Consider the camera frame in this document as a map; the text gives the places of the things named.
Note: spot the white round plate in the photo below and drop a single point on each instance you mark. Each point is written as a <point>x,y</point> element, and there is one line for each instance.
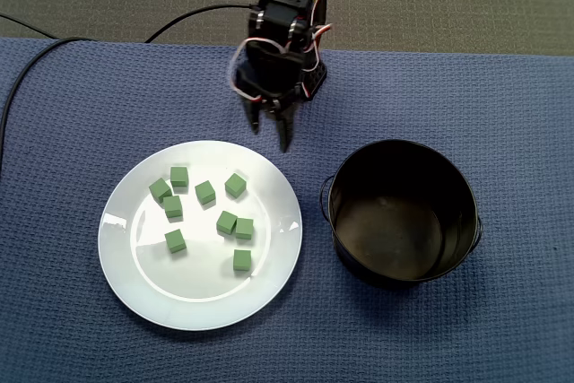
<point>202,284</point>

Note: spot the blue woven mat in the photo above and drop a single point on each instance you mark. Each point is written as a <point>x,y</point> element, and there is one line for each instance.
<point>448,333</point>

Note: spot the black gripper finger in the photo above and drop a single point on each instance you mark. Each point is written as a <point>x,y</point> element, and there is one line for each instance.
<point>285,127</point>
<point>253,116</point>

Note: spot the black metal bucket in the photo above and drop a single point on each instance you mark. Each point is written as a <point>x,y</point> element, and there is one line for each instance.
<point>385,230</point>

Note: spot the green cube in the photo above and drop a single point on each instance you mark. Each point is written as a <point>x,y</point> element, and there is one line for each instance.
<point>159,189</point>
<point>226,222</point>
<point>179,176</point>
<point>172,206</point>
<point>235,185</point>
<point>245,228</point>
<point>242,260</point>
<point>205,192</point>
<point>175,241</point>

